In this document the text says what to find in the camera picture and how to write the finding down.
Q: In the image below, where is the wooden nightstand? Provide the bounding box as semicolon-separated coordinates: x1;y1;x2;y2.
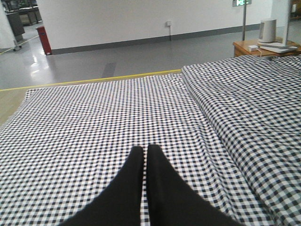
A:
233;39;301;57

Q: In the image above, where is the red bin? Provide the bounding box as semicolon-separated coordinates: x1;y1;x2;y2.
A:
36;26;52;56

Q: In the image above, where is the green exit sign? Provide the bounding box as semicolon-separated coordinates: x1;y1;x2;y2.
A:
232;0;252;7

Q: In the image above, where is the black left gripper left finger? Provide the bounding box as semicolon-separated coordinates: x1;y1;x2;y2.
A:
60;146;143;226

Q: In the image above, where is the small white charger box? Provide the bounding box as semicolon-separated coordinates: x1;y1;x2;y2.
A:
247;45;258;52

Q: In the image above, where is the white desk lamp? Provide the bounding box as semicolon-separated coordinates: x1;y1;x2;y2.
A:
257;0;297;53

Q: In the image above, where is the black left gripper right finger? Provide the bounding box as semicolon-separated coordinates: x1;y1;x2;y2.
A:
146;145;240;226

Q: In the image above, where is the black white checkered bedsheet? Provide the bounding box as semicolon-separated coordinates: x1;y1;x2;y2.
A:
0;55;301;226

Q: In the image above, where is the white cylindrical speaker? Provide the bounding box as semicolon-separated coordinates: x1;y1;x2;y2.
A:
258;18;277;43

